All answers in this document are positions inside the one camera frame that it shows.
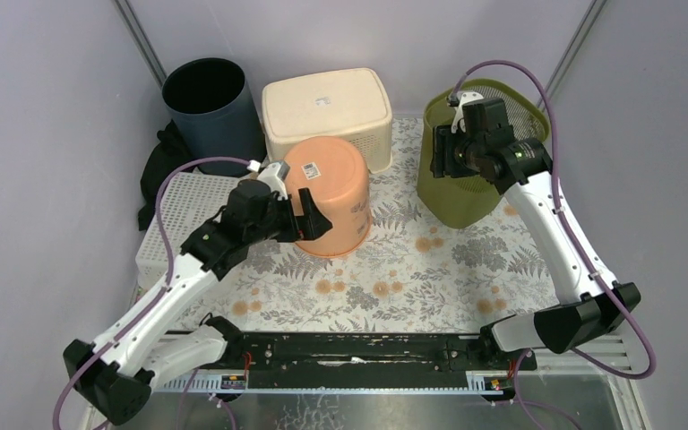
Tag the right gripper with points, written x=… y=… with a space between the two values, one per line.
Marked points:
x=442 y=163

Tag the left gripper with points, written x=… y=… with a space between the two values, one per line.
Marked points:
x=296 y=216

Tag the green mesh waste bin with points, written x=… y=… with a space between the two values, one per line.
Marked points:
x=461 y=202

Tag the orange bucket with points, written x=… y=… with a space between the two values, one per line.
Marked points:
x=337 y=176

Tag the cream perforated basket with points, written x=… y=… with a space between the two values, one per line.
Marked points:
x=350 y=103

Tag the white perforated basket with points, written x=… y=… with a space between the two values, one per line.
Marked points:
x=189 y=200

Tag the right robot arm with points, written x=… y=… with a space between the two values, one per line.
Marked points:
x=589 y=295

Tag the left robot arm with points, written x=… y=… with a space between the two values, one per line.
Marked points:
x=154 y=320

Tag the floral patterned mat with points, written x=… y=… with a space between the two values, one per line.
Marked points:
x=412 y=274

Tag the black cloth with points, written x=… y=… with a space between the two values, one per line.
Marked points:
x=170 y=153

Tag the dark blue round bin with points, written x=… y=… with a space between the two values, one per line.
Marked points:
x=213 y=109

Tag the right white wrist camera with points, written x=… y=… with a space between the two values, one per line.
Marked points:
x=458 y=123

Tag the aluminium frame rail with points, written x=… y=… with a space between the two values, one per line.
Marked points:
x=494 y=390

